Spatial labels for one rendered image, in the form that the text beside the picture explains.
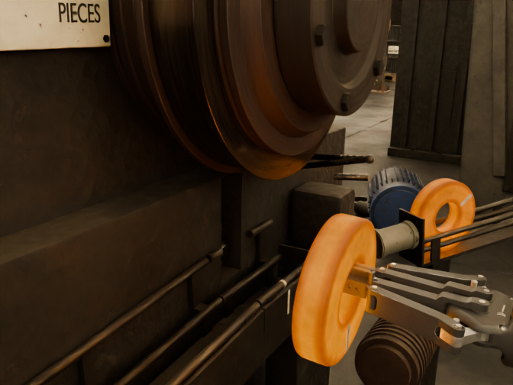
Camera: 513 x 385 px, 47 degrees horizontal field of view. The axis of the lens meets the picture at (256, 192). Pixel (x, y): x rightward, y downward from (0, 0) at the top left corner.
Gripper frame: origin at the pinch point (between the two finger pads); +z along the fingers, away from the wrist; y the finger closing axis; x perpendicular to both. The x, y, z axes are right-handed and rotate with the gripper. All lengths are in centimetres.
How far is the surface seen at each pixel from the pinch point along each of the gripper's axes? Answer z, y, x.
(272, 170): 16.0, 14.5, 4.8
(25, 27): 30.3, -12.5, 22.4
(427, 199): 5, 63, -10
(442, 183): 3, 66, -7
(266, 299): 15.2, 14.0, -14.0
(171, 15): 20.6, -2.2, 24.2
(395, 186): 51, 220, -55
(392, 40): 308, 1058, -27
